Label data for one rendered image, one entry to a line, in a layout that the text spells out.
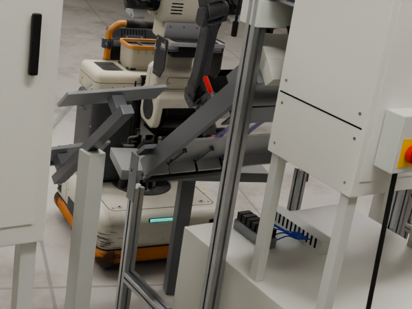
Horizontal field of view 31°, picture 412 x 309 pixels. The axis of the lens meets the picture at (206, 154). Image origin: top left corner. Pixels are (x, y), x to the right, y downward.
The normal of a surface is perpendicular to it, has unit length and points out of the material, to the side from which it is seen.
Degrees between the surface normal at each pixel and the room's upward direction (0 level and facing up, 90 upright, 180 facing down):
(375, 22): 90
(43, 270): 0
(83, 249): 90
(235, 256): 0
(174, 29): 90
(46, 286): 0
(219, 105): 90
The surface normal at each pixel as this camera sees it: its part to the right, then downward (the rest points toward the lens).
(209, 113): -0.83, 0.07
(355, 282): 0.15, -0.93
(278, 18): 0.54, 0.36
